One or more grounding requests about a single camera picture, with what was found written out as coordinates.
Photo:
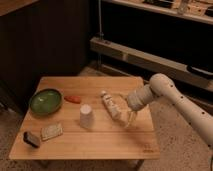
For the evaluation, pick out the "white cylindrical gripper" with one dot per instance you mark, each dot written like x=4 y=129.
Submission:
x=137 y=100

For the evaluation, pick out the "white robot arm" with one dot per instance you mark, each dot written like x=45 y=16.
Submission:
x=161 y=85

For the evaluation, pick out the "white ceramic cup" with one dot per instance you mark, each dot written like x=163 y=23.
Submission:
x=86 y=116

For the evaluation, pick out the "dark eraser block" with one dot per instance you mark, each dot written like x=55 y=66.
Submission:
x=31 y=139

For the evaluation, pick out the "white paint tube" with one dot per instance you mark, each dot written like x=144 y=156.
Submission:
x=110 y=105

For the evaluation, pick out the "wooden shelf beam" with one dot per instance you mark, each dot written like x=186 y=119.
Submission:
x=150 y=62

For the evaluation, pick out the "orange carrot toy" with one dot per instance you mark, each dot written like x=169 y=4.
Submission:
x=73 y=99

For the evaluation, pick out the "wooden table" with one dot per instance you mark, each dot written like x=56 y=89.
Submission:
x=106 y=140

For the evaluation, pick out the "metal pole stand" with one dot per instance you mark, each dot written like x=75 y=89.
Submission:
x=101 y=35

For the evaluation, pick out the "green bowl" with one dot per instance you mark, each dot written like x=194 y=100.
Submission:
x=45 y=102

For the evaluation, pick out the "beige sponge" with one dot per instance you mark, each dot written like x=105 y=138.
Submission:
x=51 y=131

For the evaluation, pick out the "black handle object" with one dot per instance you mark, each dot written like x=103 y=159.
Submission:
x=199 y=73

